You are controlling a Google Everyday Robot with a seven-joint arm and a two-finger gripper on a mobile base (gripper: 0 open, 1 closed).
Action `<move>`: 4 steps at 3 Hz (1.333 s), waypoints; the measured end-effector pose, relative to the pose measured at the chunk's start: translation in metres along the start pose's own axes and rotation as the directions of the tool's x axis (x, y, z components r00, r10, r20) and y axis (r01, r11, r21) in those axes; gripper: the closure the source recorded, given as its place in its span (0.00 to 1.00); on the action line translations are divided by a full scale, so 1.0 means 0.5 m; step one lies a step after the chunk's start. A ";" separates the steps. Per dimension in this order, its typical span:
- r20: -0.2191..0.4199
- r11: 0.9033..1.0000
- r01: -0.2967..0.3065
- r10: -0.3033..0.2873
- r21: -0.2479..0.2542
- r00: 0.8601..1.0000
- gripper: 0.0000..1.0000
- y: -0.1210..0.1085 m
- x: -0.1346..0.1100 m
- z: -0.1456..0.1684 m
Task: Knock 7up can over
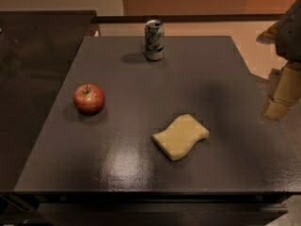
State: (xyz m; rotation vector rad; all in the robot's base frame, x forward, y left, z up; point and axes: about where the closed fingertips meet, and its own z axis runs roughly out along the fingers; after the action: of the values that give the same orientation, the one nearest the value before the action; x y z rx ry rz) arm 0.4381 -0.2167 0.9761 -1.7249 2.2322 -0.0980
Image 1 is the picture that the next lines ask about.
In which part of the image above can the yellow sponge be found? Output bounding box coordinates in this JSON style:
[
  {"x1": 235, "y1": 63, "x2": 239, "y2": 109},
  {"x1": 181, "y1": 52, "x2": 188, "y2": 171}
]
[{"x1": 151, "y1": 114, "x2": 210, "y2": 161}]

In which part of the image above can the red apple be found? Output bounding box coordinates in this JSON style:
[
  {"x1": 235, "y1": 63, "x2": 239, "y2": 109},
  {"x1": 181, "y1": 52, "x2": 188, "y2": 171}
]
[{"x1": 72, "y1": 84, "x2": 104, "y2": 115}]

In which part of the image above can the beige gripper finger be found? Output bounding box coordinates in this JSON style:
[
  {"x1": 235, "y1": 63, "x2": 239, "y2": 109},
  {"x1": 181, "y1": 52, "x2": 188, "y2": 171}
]
[{"x1": 262, "y1": 61, "x2": 301, "y2": 121}]

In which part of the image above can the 7up soda can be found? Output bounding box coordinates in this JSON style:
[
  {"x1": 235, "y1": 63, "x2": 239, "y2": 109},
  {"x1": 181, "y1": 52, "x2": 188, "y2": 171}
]
[{"x1": 145, "y1": 20, "x2": 165, "y2": 61}]

